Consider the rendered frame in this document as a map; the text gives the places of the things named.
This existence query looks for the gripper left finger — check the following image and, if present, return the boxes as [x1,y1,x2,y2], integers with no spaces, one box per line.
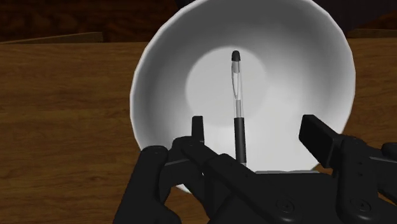
[113,115,298,224]

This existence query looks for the black and clear pen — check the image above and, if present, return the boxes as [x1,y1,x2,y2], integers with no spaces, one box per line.
[230,50,247,167]

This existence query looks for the white bowl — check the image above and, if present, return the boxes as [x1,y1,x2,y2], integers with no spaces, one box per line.
[129,0,356,195]

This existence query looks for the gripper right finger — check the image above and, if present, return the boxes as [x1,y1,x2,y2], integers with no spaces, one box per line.
[298,114,397,224]

